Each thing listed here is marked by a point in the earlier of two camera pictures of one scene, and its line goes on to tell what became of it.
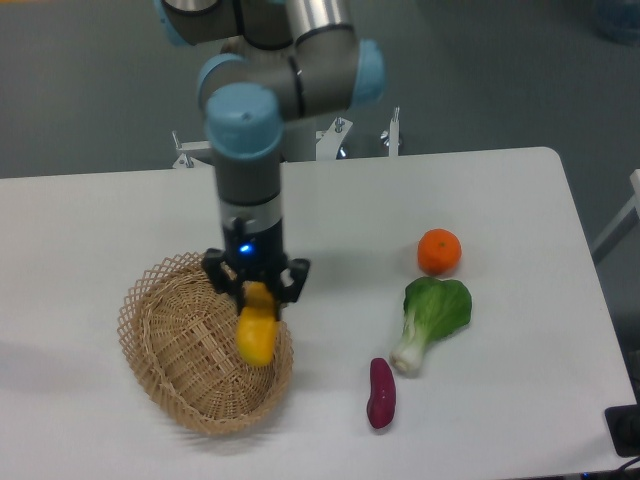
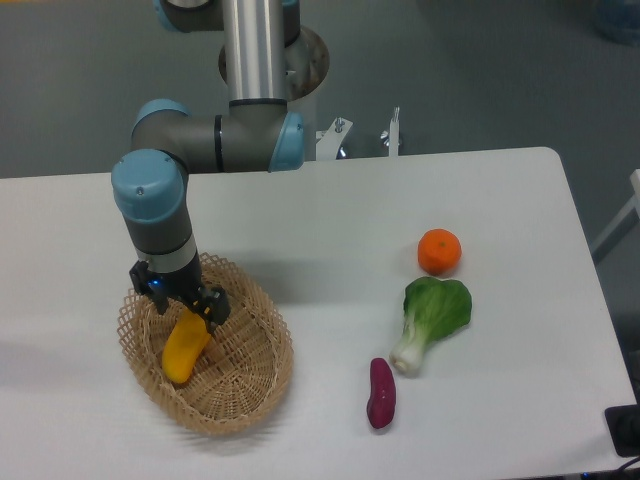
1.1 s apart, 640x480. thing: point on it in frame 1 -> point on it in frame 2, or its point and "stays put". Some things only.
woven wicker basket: [179, 333] stays put
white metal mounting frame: [330, 143] stays put
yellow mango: [256, 325] -> [185, 344]
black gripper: [254, 256] -> [211, 303]
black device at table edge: [624, 427] stays put
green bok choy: [433, 309] stays put
